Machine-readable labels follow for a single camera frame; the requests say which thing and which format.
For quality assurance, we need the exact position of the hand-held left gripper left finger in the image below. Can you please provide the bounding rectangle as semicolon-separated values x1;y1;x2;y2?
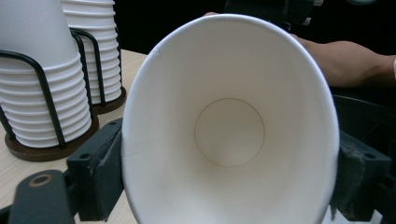
66;118;125;222

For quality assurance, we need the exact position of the black wire cup holder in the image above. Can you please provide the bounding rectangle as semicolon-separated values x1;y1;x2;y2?
69;27;128;116
0;49;101;162

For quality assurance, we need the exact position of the tall stack of white cups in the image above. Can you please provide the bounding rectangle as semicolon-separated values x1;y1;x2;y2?
60;0;123;105

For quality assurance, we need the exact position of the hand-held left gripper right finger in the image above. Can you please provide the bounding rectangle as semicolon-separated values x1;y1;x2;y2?
330;130;392;222

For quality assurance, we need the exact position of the single white paper cup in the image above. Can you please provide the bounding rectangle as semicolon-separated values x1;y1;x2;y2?
120;13;340;224

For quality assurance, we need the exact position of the short stack of white cups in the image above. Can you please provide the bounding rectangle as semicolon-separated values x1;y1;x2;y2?
0;0;93;149

